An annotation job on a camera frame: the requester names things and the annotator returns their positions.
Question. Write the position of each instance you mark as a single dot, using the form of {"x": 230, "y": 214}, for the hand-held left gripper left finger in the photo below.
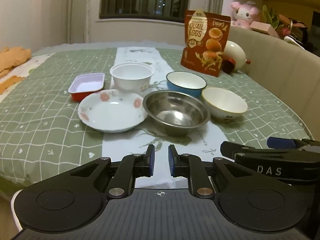
{"x": 151, "y": 162}

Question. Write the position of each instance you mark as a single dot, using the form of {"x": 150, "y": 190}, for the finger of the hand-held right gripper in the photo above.
{"x": 280, "y": 142}
{"x": 230, "y": 148}

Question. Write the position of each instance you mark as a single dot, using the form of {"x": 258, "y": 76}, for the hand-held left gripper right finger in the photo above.
{"x": 171, "y": 162}

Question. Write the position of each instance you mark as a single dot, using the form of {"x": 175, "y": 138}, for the cream ceramic bowl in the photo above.
{"x": 222, "y": 102}

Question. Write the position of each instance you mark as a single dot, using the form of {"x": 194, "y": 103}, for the stainless steel bowl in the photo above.
{"x": 175, "y": 110}

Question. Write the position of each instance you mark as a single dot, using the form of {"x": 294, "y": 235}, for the white floral plate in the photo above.
{"x": 110, "y": 112}

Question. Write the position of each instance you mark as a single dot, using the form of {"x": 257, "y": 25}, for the blue enamel bowl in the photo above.
{"x": 185, "y": 80}

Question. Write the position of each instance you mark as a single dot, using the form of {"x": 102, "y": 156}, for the white plastic bowl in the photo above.
{"x": 130, "y": 77}

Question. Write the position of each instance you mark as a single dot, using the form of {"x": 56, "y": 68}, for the red rectangular plastic tray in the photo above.
{"x": 86, "y": 85}

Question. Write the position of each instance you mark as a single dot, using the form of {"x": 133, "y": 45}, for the beige padded headboard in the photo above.
{"x": 282, "y": 75}

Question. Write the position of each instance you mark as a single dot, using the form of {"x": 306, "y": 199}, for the dark red small toy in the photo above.
{"x": 228, "y": 66}

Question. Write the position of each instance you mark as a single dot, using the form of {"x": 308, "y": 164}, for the white deer print runner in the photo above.
{"x": 140, "y": 57}

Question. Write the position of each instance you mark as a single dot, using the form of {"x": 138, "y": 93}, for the pink box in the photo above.
{"x": 262, "y": 27}

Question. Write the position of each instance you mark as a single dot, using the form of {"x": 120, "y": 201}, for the leafy potted plant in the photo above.
{"x": 268, "y": 13}

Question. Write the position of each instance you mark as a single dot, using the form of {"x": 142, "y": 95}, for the pink plush toy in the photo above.
{"x": 243, "y": 12}

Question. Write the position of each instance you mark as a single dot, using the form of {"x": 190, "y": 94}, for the white bear print sheet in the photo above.
{"x": 32, "y": 62}

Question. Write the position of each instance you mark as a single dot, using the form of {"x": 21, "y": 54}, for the dark window with railing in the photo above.
{"x": 140, "y": 5}

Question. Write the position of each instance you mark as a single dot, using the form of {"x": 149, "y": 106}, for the orange cloth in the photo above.
{"x": 15, "y": 57}

